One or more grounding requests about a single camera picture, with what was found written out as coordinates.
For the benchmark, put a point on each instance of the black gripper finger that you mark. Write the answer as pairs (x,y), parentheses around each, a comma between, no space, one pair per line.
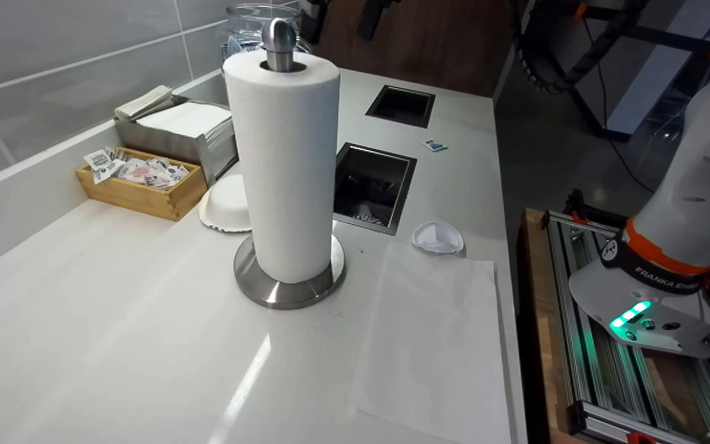
(314,17)
(375,15)

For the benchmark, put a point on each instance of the white paper bowl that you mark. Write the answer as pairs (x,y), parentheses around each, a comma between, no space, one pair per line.
(228,205)

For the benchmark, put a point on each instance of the silver paper towel stand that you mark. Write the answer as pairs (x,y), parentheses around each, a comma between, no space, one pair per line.
(289,295)

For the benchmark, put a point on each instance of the small white cloth piece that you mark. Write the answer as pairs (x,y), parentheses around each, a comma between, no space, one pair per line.
(436,237)

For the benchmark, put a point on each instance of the wooden base board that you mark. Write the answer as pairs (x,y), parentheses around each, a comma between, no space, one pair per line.
(541,329)

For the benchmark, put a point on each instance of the dark wood cabinet panel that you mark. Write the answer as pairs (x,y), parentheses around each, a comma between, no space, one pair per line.
(436,41)

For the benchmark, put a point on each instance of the wooden box with packets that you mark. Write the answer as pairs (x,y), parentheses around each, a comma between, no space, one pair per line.
(146,197)

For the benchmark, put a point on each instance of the empty steel-rimmed counter opening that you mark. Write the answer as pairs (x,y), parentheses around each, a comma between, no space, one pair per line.
(399,105)

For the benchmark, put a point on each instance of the white paper sheet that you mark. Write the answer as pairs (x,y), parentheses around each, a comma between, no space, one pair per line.
(432,346)

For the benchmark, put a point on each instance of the aluminium rail frame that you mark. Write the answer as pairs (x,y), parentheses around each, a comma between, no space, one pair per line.
(608,386)

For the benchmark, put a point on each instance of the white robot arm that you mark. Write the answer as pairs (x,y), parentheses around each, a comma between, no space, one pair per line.
(700,189)

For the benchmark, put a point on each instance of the white paper towel roll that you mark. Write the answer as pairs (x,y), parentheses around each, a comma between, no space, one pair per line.
(282,163)

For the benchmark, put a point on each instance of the white napkin box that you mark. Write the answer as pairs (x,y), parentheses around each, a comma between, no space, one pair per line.
(182,132)

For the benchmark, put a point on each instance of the black metal tripod frame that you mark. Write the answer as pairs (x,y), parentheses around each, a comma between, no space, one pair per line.
(608,33)

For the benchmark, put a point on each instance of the steel-rimmed counter opening with trash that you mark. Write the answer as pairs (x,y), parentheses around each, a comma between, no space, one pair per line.
(369,185)

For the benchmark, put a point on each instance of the small blue white packet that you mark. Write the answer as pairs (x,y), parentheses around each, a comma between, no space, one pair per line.
(436,145)

